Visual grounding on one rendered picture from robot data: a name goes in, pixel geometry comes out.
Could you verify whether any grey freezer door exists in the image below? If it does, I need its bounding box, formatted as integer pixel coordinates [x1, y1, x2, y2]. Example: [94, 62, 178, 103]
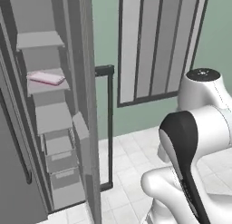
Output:
[63, 0, 102, 224]

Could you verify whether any grey door bin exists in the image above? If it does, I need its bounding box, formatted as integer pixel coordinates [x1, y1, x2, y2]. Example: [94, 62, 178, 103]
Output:
[72, 112, 91, 176]

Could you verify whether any grey fridge door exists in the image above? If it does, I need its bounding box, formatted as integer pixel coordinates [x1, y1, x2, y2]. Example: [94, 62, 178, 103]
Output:
[0, 43, 50, 224]

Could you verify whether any grey fridge shelf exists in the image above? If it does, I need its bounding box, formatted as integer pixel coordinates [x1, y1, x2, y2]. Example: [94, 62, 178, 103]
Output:
[34, 102, 73, 135]
[15, 30, 66, 51]
[26, 67, 72, 98]

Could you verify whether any dark framed window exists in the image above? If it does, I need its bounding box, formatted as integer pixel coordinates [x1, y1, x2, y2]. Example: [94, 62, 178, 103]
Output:
[116, 0, 211, 109]

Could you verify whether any grey fridge drawer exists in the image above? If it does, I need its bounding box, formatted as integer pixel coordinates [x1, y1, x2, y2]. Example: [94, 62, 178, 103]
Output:
[43, 133, 80, 174]
[49, 167, 86, 211]

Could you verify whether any grey fridge body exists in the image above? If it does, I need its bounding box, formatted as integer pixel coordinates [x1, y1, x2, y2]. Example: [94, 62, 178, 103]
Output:
[0, 0, 87, 213]

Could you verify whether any black freezer door handle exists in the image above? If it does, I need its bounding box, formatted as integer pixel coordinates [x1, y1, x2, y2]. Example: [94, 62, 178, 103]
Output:
[94, 64, 115, 192]

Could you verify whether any black fridge door handle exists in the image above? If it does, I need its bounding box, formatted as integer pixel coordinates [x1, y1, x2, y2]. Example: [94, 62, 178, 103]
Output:
[0, 87, 33, 185]

